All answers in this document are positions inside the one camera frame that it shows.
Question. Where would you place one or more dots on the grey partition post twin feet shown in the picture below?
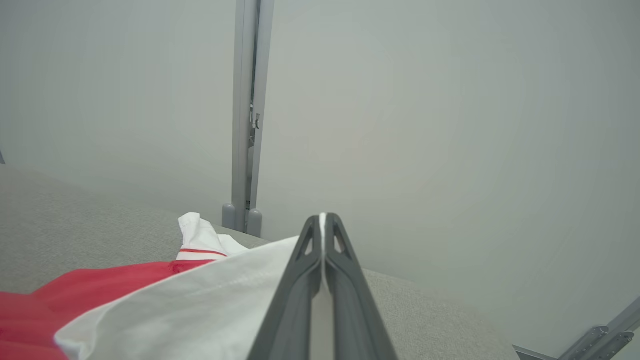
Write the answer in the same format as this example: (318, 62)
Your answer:
(242, 125)

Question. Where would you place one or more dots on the red white sports garment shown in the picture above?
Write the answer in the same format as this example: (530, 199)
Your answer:
(175, 310)

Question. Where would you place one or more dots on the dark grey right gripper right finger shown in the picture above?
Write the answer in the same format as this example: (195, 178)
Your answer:
(355, 310)

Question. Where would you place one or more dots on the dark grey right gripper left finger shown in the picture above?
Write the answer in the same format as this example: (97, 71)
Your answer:
(290, 310)

